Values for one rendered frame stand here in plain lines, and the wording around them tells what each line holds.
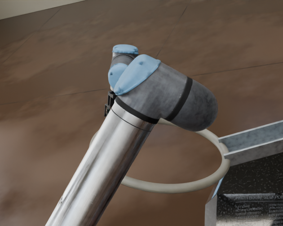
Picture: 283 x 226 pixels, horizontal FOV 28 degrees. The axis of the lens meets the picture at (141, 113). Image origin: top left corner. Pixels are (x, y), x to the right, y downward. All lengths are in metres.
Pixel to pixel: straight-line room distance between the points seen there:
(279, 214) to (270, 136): 0.32
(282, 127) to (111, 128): 0.89
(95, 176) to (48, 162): 3.50
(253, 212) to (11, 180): 2.97
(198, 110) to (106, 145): 0.23
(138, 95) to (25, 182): 3.49
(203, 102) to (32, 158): 3.79
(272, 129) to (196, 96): 0.78
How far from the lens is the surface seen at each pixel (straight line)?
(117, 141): 1.31
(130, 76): 1.27
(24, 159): 5.06
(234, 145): 2.05
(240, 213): 2.24
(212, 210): 2.31
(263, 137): 2.06
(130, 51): 1.95
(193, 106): 1.30
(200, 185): 1.79
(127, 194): 4.02
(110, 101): 2.04
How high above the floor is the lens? 2.23
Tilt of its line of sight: 27 degrees down
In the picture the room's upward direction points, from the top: 20 degrees counter-clockwise
